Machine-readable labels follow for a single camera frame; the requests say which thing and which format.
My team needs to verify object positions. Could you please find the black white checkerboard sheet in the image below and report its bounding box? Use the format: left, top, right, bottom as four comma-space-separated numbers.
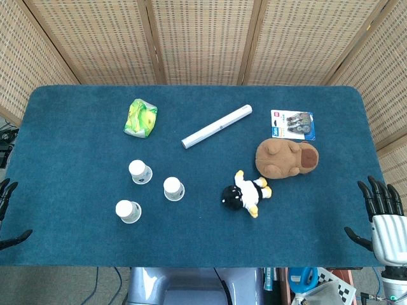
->
317, 267, 357, 298

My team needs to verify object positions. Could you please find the silver blue robot torso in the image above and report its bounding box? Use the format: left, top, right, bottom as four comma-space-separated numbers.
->
127, 267, 265, 305

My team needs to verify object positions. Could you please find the brown capybara plush toy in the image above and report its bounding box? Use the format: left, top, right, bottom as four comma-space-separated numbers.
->
255, 137, 320, 179

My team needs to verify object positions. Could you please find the white paper cup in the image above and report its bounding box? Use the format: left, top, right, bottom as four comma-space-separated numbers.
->
128, 159, 154, 185
114, 200, 142, 225
163, 176, 186, 202

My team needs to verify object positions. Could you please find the white rolled paper tube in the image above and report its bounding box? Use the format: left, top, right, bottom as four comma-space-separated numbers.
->
181, 104, 254, 150

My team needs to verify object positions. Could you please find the blue plastic tool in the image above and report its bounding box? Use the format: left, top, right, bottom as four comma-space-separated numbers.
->
288, 267, 319, 295

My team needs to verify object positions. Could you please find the woven rattan screen panel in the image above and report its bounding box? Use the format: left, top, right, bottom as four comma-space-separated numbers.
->
237, 0, 391, 86
327, 0, 407, 191
0, 0, 80, 128
24, 0, 167, 86
139, 0, 263, 86

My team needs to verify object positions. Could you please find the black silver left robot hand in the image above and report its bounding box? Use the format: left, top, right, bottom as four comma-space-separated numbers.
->
0, 178, 33, 251

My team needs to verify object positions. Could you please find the black white plush doll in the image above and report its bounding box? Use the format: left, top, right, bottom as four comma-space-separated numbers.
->
221, 170, 273, 219

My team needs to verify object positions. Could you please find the pale blue bottle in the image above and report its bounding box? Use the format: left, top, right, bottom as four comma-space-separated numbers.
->
263, 267, 275, 292

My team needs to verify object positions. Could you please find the correction tape blister pack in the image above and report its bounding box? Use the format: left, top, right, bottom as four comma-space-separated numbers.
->
270, 109, 318, 141

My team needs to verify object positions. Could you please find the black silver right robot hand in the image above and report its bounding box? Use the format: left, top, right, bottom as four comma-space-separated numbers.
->
344, 175, 407, 266

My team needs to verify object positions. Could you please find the green snack bag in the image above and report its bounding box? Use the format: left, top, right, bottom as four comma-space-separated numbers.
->
123, 98, 158, 139

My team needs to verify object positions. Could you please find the black electronic equipment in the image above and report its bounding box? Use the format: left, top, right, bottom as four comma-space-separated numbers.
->
0, 122, 20, 169

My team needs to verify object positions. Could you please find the black torso cable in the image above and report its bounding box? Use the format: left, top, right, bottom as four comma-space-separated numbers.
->
212, 267, 231, 305

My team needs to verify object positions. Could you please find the blue felt table mat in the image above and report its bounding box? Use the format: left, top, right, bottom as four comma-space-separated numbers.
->
0, 85, 384, 268

